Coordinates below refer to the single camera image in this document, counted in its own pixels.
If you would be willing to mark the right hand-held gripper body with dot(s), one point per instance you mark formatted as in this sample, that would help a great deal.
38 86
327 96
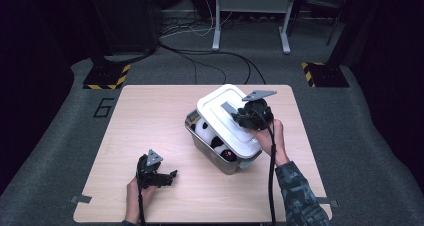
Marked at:
258 114

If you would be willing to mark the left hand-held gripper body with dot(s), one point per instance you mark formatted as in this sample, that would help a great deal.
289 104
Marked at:
148 176

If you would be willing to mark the white box lid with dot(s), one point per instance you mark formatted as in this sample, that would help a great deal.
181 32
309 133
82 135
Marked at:
220 112

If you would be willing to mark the panda plush toy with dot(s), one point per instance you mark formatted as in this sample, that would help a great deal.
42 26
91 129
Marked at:
215 141

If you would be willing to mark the clear brown storage box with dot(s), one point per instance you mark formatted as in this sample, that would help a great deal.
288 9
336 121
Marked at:
213 154

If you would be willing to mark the person's left hand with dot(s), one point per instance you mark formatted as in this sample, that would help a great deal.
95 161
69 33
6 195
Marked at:
135 202

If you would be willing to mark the person's right hand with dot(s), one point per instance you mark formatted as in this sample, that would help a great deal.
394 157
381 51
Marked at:
275 146

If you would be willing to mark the grey tape piece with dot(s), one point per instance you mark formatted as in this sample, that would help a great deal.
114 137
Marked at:
80 199
331 202

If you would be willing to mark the black stand base, striped edge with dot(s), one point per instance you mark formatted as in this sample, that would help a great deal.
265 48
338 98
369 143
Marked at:
105 76
325 75

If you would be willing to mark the thin black stand leg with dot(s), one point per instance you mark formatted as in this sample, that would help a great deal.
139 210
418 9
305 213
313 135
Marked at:
336 19

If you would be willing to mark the large dark cabinet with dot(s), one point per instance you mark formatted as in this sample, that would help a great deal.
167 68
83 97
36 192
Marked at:
126 19

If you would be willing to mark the white metal stand frame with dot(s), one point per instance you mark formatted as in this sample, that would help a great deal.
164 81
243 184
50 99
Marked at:
253 4

